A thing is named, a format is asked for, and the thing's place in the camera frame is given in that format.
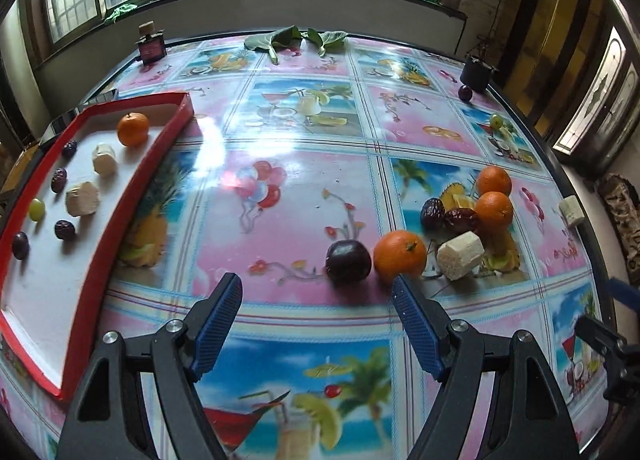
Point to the black cup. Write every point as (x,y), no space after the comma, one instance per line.
(477,72)

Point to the orange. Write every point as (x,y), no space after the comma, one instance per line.
(133,129)
(400,255)
(494,210)
(494,181)

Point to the dark red bottle wooden cap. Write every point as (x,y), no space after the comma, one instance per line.
(151,46)

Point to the large dark plum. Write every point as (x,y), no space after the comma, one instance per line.
(348,262)

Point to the green cloth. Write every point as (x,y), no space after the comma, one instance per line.
(120,12)

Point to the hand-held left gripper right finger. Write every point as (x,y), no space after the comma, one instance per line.
(417,330)

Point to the printed fruit tablecloth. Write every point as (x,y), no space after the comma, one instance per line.
(280,250)

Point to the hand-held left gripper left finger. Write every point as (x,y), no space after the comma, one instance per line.
(215,330)

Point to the yellow wooden panel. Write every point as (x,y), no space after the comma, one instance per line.
(555,15)

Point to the wooden door with glass panels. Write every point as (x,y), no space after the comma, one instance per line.
(605,85)

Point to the green leafy vegetable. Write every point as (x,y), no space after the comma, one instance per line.
(272,40)
(325,39)

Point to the red tray with white inside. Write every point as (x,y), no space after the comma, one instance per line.
(115,190)

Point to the small dark plum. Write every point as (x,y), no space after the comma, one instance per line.
(465,92)
(20,245)

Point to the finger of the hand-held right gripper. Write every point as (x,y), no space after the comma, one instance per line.
(625,292)
(600,340)

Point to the peeled sugarcane piece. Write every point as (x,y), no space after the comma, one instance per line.
(460,255)
(104,159)
(81,198)
(571,210)

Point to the green grape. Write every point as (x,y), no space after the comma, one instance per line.
(495,121)
(36,209)

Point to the carved wooden furniture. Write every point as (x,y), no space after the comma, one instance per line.
(622,220)

